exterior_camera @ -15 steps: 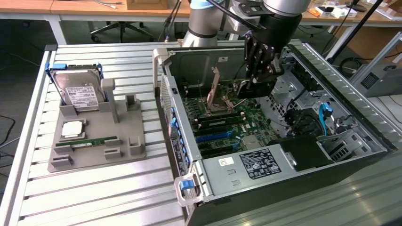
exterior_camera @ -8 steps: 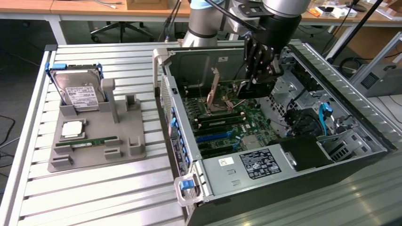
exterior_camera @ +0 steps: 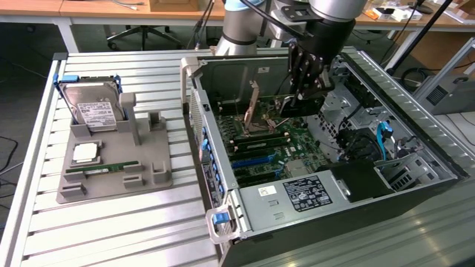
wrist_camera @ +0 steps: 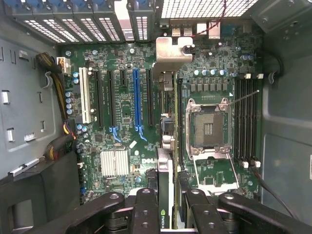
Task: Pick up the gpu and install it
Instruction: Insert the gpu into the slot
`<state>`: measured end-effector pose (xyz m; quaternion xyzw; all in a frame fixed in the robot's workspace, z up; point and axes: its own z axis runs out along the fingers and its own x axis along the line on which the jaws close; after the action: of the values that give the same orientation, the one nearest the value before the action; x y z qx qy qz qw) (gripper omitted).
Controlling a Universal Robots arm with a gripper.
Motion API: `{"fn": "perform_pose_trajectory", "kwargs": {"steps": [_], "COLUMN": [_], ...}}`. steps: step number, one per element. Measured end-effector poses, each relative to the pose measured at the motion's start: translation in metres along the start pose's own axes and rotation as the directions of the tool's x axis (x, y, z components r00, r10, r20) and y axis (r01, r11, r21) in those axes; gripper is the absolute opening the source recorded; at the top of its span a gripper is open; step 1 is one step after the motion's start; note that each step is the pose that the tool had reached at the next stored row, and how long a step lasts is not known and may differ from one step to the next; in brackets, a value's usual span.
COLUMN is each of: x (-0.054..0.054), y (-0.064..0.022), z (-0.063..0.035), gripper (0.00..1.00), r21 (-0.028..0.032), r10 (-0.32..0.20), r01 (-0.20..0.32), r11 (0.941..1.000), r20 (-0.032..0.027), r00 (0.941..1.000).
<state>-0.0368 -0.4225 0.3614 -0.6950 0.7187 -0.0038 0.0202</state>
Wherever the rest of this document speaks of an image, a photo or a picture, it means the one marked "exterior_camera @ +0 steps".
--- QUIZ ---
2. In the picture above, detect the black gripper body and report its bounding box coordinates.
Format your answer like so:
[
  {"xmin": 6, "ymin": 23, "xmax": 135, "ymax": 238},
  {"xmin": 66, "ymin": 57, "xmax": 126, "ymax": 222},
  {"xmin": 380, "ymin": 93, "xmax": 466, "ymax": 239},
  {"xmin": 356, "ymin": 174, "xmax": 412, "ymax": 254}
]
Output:
[{"xmin": 296, "ymin": 19, "xmax": 357, "ymax": 66}]

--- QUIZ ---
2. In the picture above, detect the metal drive cage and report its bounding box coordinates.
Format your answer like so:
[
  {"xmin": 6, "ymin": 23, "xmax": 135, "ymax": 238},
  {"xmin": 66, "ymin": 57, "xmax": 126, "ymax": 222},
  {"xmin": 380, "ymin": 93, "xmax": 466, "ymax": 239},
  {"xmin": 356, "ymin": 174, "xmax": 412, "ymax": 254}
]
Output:
[{"xmin": 316, "ymin": 60, "xmax": 380, "ymax": 131}]

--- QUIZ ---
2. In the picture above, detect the wooden desk with clutter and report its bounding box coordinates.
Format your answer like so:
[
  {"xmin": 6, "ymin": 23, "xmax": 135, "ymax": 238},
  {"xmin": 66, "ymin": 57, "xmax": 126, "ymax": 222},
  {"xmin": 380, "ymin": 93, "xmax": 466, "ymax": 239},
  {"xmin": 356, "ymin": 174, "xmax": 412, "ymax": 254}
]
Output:
[{"xmin": 353, "ymin": 0, "xmax": 475, "ymax": 70}]

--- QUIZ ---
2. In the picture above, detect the metal socket cover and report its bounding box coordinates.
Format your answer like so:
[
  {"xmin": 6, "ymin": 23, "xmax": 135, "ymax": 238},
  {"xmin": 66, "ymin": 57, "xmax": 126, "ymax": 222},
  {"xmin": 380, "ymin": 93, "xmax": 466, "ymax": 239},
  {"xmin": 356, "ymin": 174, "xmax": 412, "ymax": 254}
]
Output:
[{"xmin": 264, "ymin": 111, "xmax": 294, "ymax": 130}]

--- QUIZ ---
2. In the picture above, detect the black RAM slot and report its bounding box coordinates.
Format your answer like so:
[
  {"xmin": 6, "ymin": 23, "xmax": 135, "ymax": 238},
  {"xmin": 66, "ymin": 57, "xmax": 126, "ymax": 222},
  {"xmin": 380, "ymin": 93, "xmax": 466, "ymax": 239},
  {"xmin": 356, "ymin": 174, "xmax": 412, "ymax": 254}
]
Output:
[
  {"xmin": 217, "ymin": 98, "xmax": 273, "ymax": 108},
  {"xmin": 219, "ymin": 105, "xmax": 270, "ymax": 115}
]

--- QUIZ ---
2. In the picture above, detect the green motherboard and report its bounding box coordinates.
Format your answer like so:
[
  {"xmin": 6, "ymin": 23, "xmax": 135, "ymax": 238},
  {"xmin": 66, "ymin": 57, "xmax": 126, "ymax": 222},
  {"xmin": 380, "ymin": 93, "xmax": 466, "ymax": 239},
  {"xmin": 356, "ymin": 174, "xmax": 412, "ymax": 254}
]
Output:
[{"xmin": 215, "ymin": 96, "xmax": 336, "ymax": 189}]

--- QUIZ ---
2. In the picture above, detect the black tripod pole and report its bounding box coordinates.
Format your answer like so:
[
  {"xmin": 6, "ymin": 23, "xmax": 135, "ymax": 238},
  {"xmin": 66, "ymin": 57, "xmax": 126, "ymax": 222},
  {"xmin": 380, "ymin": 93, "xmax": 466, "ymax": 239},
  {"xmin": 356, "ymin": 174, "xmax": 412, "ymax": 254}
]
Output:
[{"xmin": 386, "ymin": 0, "xmax": 457, "ymax": 75}]

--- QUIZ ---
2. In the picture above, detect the black round object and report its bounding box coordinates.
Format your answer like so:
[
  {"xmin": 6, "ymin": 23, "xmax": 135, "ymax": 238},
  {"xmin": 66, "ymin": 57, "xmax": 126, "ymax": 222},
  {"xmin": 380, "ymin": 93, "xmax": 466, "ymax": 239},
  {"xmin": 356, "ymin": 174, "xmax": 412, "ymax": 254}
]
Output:
[{"xmin": 408, "ymin": 1, "xmax": 434, "ymax": 14}]

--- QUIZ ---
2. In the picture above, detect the black installed RAM stick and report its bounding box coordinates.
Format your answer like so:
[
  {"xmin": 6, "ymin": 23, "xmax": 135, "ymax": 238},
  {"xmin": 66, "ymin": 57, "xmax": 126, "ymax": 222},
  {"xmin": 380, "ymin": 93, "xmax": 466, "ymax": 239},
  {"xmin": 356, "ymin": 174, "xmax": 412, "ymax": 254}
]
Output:
[{"xmin": 234, "ymin": 136, "xmax": 293, "ymax": 152}]

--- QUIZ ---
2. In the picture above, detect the silver chipset heatsink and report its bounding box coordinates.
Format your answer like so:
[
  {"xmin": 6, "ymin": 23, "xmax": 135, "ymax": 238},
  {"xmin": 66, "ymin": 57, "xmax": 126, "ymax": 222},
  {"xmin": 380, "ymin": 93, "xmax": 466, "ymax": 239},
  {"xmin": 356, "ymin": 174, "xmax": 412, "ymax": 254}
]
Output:
[{"xmin": 285, "ymin": 160, "xmax": 310, "ymax": 178}]

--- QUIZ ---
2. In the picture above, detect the blue expansion slot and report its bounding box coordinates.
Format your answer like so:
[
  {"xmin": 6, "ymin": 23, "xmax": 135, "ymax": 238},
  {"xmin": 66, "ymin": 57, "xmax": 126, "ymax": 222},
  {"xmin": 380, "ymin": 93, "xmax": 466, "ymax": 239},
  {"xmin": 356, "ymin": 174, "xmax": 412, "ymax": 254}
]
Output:
[{"xmin": 230, "ymin": 156, "xmax": 274, "ymax": 169}]

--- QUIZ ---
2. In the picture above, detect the black expansion slot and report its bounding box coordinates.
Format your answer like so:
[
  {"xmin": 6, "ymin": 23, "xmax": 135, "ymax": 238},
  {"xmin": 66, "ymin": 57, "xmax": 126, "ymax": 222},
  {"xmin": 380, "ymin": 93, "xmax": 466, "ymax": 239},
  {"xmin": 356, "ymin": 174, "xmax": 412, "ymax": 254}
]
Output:
[
  {"xmin": 237, "ymin": 175, "xmax": 286, "ymax": 187},
  {"xmin": 233, "ymin": 166, "xmax": 280, "ymax": 179}
]

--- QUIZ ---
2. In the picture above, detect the black plastic shroud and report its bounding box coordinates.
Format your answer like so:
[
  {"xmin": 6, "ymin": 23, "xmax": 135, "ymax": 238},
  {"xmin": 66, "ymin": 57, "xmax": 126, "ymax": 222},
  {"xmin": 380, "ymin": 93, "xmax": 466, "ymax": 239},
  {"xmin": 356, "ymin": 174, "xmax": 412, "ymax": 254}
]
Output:
[{"xmin": 316, "ymin": 160, "xmax": 396, "ymax": 203}]

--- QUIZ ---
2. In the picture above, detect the grey computer tower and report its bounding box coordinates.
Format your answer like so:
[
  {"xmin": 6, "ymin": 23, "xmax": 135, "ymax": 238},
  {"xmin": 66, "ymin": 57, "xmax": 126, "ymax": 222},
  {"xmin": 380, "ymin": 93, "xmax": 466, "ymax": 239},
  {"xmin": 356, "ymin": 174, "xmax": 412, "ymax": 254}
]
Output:
[{"xmin": 414, "ymin": 37, "xmax": 475, "ymax": 115}]

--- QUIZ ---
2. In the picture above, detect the cardboard box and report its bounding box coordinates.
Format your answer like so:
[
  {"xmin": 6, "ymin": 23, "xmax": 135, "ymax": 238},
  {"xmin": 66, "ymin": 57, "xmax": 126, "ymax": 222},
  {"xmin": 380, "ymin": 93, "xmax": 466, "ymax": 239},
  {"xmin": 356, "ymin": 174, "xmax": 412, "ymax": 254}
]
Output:
[{"xmin": 150, "ymin": 0, "xmax": 209, "ymax": 12}]

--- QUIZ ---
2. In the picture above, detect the metal disk bay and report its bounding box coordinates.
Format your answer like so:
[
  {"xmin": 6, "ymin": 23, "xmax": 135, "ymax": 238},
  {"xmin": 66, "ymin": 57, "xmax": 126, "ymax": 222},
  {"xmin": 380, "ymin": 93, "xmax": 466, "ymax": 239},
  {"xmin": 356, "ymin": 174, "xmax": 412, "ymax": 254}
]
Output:
[{"xmin": 373, "ymin": 154, "xmax": 444, "ymax": 192}]

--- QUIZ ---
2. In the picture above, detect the black office chair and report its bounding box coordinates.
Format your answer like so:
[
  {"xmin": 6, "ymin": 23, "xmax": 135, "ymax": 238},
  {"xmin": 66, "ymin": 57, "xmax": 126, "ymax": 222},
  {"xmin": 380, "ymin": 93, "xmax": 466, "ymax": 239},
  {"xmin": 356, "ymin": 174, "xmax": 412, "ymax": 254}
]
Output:
[{"xmin": 106, "ymin": 24, "xmax": 183, "ymax": 51}]

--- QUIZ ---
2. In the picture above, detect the grey power supply unit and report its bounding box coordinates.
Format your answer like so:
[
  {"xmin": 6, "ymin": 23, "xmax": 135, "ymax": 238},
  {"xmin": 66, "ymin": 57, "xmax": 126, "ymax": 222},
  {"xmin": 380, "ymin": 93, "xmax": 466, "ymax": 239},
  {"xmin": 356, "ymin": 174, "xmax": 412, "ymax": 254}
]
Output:
[{"xmin": 237, "ymin": 169, "xmax": 353, "ymax": 233}]

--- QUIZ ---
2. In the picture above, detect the open black PC case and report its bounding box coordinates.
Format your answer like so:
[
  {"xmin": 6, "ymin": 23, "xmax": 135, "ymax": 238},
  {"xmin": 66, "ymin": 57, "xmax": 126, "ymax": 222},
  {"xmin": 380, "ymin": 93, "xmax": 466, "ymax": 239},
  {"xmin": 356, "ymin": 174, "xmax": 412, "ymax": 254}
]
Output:
[{"xmin": 181, "ymin": 51, "xmax": 472, "ymax": 267}]

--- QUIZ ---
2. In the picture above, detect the hard disk in blue carrier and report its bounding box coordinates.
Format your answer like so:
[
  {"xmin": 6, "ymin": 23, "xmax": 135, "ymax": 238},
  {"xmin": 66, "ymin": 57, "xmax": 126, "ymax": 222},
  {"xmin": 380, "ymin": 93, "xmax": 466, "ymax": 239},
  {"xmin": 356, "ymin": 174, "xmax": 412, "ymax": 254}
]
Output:
[{"xmin": 51, "ymin": 73, "xmax": 130, "ymax": 133}]

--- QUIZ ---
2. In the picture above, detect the grey parts rack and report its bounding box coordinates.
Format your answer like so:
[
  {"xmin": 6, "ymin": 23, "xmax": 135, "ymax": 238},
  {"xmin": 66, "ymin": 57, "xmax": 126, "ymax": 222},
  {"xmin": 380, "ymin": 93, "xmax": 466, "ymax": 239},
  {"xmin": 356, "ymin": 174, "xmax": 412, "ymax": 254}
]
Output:
[{"xmin": 55, "ymin": 93, "xmax": 175, "ymax": 205}]

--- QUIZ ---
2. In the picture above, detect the long wooden desk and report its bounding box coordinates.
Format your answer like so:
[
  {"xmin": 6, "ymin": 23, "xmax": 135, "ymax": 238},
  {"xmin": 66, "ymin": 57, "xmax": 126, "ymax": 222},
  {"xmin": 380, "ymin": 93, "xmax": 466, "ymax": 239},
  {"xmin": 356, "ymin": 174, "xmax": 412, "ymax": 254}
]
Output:
[{"xmin": 0, "ymin": 0, "xmax": 227, "ymax": 53}]

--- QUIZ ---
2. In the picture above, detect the green RAM stick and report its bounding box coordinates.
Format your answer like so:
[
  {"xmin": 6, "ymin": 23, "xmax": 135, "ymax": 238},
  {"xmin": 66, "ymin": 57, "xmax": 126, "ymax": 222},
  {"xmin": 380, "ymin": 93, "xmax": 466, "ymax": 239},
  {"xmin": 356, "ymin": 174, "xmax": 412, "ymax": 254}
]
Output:
[{"xmin": 66, "ymin": 160, "xmax": 141, "ymax": 175}]

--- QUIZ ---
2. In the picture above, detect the silver CPU chip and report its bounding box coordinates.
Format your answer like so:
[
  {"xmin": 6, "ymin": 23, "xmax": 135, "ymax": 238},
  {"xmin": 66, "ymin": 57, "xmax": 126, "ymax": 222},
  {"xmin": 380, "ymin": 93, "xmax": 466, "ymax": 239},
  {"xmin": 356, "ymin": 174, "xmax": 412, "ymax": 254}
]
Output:
[{"xmin": 73, "ymin": 144, "xmax": 101, "ymax": 162}]

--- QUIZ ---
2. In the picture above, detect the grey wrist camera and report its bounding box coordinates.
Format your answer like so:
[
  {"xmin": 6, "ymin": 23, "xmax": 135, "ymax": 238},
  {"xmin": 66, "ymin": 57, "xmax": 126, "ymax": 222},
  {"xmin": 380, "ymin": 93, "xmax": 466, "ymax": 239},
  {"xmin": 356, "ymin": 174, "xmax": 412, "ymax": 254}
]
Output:
[{"xmin": 270, "ymin": 5, "xmax": 318, "ymax": 40}]

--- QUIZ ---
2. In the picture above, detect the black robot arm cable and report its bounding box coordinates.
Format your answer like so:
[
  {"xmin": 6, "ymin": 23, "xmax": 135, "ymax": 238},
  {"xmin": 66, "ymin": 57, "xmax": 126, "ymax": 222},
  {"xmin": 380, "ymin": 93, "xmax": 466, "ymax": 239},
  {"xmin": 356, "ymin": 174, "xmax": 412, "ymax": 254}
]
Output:
[{"xmin": 193, "ymin": 0, "xmax": 316, "ymax": 51}]

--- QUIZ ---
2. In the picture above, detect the black wire bundle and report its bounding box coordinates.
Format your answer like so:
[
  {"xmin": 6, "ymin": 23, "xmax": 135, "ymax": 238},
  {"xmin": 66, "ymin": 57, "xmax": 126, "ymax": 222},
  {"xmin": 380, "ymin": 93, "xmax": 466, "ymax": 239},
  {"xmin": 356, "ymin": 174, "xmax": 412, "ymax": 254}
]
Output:
[{"xmin": 336, "ymin": 129, "xmax": 385, "ymax": 164}]

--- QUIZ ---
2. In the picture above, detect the blue SATA wire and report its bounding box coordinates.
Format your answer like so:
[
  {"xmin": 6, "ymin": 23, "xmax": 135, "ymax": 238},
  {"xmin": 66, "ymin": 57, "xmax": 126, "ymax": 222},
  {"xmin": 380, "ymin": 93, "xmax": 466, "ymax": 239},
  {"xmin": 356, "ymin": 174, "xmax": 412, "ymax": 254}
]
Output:
[{"xmin": 376, "ymin": 121, "xmax": 394, "ymax": 162}]

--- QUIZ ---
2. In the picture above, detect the grey case clamp bracket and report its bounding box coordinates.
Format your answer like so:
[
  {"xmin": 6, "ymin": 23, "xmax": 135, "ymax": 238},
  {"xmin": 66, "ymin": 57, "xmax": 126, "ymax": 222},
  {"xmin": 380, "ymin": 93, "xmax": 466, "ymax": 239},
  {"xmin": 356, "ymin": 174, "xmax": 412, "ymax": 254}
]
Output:
[
  {"xmin": 206, "ymin": 207, "xmax": 239, "ymax": 245},
  {"xmin": 181, "ymin": 57, "xmax": 205, "ymax": 79}
]

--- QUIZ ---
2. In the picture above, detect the white desk cable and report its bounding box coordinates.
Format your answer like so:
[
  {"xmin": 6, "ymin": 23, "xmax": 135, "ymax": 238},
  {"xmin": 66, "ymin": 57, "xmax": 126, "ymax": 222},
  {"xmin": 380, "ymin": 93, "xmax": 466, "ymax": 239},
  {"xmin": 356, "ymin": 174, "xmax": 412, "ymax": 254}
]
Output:
[{"xmin": 114, "ymin": 0, "xmax": 145, "ymax": 11}]

